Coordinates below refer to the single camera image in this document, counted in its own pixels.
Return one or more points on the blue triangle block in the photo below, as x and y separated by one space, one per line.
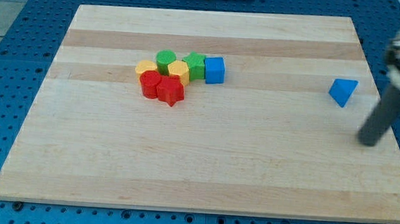
341 90

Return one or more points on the wooden board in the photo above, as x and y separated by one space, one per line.
268 142

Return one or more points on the red star block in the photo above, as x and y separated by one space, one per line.
170 90

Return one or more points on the blue cube block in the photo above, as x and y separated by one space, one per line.
214 70

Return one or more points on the yellow hexagon block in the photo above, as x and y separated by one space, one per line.
180 70

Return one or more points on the green star block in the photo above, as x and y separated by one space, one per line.
196 65

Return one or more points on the red cylinder block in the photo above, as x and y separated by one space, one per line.
149 81

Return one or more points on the green cylinder block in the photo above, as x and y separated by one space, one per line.
163 59

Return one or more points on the yellow cylinder block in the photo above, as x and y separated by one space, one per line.
144 66

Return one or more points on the grey pusher rod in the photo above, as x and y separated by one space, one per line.
382 117

